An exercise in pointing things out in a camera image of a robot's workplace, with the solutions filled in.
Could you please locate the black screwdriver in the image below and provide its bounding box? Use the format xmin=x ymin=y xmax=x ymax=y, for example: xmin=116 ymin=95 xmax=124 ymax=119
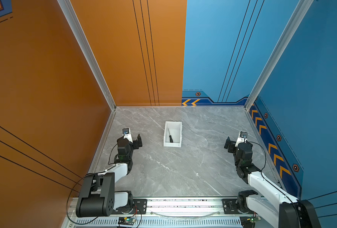
xmin=167 ymin=128 xmax=174 ymax=143

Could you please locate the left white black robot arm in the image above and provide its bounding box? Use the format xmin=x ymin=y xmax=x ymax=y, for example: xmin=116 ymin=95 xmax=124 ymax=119
xmin=76 ymin=134 xmax=143 ymax=218

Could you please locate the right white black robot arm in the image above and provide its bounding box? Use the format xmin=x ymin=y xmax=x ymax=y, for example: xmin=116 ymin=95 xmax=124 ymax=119
xmin=222 ymin=132 xmax=321 ymax=228

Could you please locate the white plastic bin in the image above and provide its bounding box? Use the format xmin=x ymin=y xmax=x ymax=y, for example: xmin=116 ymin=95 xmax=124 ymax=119
xmin=163 ymin=121 xmax=183 ymax=148

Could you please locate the right green circuit board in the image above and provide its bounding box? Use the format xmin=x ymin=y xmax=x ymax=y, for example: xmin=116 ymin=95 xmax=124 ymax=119
xmin=240 ymin=217 xmax=262 ymax=228

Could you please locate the green circuit board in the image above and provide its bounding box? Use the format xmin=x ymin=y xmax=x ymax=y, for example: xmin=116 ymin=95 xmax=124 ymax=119
xmin=240 ymin=217 xmax=262 ymax=228
xmin=118 ymin=217 xmax=137 ymax=228

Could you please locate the left green circuit board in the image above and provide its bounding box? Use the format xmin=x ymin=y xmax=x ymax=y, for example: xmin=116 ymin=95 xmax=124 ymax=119
xmin=118 ymin=217 xmax=137 ymax=228

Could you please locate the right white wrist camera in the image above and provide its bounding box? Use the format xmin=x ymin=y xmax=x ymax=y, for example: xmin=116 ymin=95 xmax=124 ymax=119
xmin=235 ymin=131 xmax=248 ymax=147

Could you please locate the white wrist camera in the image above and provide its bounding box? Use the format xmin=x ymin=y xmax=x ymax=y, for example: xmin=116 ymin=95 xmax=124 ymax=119
xmin=122 ymin=128 xmax=133 ymax=143
xmin=235 ymin=131 xmax=248 ymax=147

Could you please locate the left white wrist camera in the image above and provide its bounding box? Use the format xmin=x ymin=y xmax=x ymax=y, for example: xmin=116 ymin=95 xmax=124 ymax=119
xmin=122 ymin=128 xmax=133 ymax=143

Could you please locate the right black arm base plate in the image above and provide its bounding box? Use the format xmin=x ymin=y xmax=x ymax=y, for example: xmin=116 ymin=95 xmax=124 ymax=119
xmin=222 ymin=198 xmax=255 ymax=215

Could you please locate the aluminium mounting rail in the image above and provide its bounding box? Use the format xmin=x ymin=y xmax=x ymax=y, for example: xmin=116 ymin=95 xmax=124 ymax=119
xmin=108 ymin=192 xmax=262 ymax=218

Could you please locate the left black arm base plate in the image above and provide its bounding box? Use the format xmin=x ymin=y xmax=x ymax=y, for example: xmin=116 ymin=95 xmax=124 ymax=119
xmin=112 ymin=199 xmax=147 ymax=215

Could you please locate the left aluminium corner post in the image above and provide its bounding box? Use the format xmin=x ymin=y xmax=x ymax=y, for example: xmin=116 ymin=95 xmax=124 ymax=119
xmin=57 ymin=0 xmax=117 ymax=111

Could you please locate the aluminium corner post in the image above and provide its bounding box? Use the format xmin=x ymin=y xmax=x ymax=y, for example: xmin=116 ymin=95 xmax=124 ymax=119
xmin=57 ymin=0 xmax=117 ymax=111
xmin=244 ymin=0 xmax=313 ymax=111

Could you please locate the right aluminium corner post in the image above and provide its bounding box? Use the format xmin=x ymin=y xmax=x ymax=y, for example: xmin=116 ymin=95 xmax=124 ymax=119
xmin=244 ymin=0 xmax=313 ymax=111

